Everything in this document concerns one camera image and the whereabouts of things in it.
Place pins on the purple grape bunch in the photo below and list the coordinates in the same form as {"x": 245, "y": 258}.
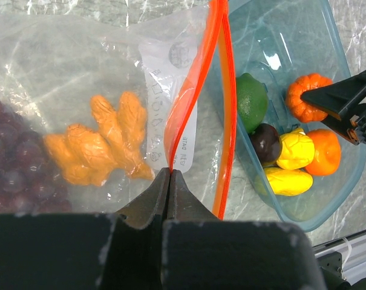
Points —
{"x": 30, "y": 182}

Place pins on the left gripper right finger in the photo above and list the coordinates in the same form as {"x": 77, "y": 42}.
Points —
{"x": 182, "y": 204}

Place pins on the dark avocado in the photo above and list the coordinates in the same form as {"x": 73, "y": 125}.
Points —
{"x": 267, "y": 144}

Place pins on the orange tangerine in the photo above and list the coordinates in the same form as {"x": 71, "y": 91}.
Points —
{"x": 327, "y": 153}

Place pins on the aluminium frame rail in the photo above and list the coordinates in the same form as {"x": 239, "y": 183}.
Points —
{"x": 352, "y": 249}

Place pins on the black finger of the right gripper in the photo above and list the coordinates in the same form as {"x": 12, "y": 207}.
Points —
{"x": 345, "y": 104}

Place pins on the yellow lemon piece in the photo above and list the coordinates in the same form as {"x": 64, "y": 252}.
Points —
{"x": 298, "y": 150}

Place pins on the teal plastic food container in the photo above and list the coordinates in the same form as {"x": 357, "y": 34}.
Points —
{"x": 293, "y": 47}

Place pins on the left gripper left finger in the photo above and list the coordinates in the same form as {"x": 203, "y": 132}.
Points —
{"x": 141, "y": 211}

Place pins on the green lime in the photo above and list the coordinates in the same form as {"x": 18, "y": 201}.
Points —
{"x": 252, "y": 101}

